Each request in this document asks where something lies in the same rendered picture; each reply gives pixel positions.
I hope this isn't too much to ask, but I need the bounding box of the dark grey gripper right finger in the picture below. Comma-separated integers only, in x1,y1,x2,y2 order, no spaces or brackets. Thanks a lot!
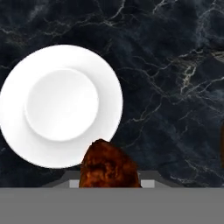
137,170,182,189

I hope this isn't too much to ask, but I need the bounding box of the brown chicken drumstick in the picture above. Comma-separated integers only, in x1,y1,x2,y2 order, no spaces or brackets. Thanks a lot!
79,138,143,189

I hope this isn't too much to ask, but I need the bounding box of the white round plate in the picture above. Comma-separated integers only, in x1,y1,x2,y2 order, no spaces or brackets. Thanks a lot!
0,44,124,170

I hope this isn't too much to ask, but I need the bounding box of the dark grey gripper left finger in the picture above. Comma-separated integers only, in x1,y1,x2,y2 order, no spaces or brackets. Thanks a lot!
42,170,82,189

